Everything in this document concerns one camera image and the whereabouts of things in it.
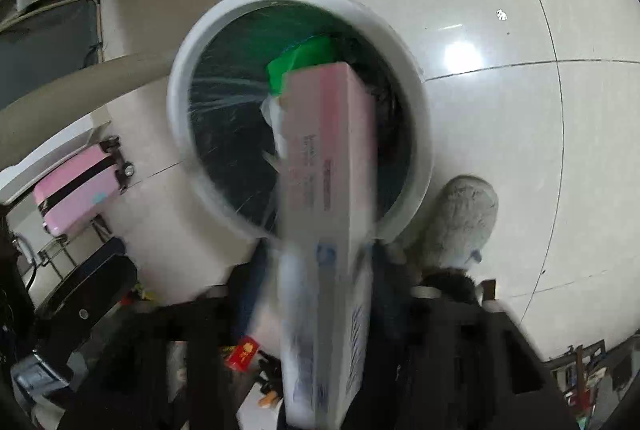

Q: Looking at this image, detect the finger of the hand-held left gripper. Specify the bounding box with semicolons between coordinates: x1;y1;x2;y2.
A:
35;237;139;351

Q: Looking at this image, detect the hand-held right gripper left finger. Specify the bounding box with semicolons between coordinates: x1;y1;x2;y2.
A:
62;255;273;430

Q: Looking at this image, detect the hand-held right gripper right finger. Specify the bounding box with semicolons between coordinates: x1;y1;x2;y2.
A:
367;242;573;430

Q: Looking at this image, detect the white round trash bin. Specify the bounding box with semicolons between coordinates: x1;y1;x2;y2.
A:
167;0;432;245

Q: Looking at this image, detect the long white pink box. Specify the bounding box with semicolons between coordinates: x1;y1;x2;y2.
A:
276;61;379;430

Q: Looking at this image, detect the green blue tissue packet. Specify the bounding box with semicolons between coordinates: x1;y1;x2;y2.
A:
266;35;343;97

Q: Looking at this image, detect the red packet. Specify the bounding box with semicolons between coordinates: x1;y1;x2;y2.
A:
224;336;262;372

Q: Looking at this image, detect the pink suitcase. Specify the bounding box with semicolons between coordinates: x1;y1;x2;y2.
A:
32;136;137;237

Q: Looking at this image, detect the grey fluffy slipper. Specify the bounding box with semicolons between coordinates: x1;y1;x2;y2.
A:
414;175;500;272

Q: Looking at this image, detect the beige table leg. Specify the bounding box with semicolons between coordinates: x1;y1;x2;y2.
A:
0;51;177;157

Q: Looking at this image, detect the dark folding cot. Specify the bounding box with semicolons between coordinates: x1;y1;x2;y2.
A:
0;0;105;111

